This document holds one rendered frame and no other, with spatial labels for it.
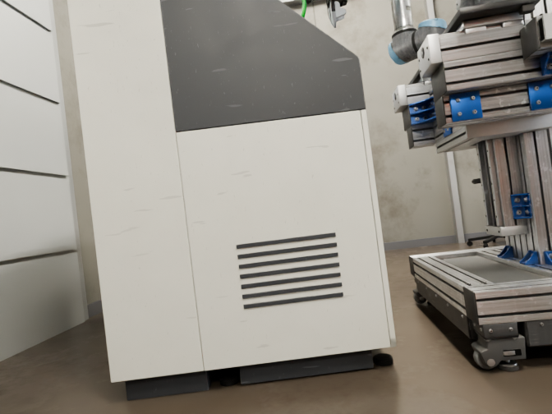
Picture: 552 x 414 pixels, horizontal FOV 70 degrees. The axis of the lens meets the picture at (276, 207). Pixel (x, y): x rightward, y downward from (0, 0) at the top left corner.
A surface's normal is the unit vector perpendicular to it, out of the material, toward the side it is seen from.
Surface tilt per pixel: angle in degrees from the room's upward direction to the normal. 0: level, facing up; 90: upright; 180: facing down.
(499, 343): 90
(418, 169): 90
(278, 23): 90
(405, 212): 90
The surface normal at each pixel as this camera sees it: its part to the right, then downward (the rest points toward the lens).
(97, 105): 0.00, -0.02
